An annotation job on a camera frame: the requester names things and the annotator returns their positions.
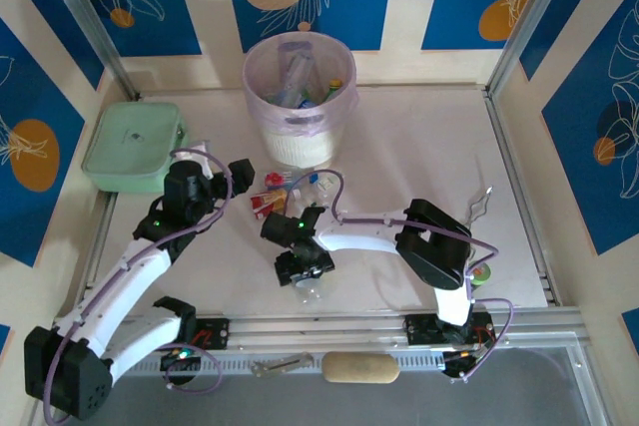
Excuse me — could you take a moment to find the green tape roll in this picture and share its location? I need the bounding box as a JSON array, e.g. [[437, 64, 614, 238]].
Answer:
[[467, 260, 495, 288]]

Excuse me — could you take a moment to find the aluminium side rail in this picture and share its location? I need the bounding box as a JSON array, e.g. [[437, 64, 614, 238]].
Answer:
[[482, 89, 564, 308], [74, 191, 121, 317]]

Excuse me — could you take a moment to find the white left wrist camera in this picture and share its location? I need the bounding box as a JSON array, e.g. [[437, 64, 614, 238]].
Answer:
[[188, 140, 221, 183]]

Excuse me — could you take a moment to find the crushed clear plastic bottle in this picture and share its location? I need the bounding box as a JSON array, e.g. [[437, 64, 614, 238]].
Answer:
[[278, 40, 321, 104]]

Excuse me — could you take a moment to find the green soda bottle yellow cap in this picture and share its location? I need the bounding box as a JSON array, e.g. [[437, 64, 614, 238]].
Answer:
[[322, 77, 345, 102]]

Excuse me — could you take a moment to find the aluminium front rail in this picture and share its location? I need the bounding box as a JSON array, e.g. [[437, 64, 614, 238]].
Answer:
[[42, 313, 585, 363]]

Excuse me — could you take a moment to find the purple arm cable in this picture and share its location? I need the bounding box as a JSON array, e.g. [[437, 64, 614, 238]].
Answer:
[[42, 146, 235, 425], [286, 168, 516, 383]]

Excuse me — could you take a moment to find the blue label bottle blue cap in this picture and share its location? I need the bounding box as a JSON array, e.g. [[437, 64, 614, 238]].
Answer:
[[294, 279, 326, 305]]

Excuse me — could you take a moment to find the slotted cable duct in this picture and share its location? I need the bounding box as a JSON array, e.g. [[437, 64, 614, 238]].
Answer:
[[109, 351, 450, 378]]

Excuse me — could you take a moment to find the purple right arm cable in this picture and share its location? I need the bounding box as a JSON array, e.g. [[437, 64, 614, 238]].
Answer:
[[286, 168, 516, 383]]

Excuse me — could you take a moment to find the small clear bottle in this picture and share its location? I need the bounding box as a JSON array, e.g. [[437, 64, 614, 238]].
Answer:
[[292, 187, 321, 210]]

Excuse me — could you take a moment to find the aluminium frame post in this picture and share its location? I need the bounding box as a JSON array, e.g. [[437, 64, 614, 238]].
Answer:
[[484, 0, 586, 98], [35, 0, 142, 101]]

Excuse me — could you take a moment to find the beige oval pad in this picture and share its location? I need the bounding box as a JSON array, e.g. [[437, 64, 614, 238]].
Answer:
[[321, 351, 401, 386]]

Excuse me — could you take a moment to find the white waste bin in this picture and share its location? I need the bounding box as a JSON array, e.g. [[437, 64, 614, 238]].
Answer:
[[242, 30, 359, 169]]

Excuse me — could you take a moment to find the bent metal wire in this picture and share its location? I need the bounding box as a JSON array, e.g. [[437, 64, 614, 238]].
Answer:
[[464, 184, 496, 228]]

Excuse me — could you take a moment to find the aluminium back rail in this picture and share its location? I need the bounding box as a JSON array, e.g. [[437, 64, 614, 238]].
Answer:
[[134, 81, 490, 98]]

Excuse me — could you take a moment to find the black controller board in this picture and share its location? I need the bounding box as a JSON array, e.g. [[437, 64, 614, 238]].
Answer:
[[439, 345, 500, 383], [158, 344, 205, 373]]

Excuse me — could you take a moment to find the pink plastic bin liner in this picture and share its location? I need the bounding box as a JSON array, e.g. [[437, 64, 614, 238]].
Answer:
[[242, 30, 359, 139]]

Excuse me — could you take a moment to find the mint green lunch box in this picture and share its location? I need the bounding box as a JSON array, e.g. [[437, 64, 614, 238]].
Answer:
[[81, 101, 190, 195]]

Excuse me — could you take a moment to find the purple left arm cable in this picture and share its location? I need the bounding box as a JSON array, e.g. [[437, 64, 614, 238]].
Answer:
[[42, 146, 235, 425]]

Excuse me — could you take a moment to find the flat metal bracket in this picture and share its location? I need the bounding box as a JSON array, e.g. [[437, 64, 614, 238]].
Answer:
[[250, 352, 317, 379]]

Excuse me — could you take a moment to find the red label bottle white cap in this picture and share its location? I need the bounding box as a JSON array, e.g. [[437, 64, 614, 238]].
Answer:
[[249, 188, 290, 222]]

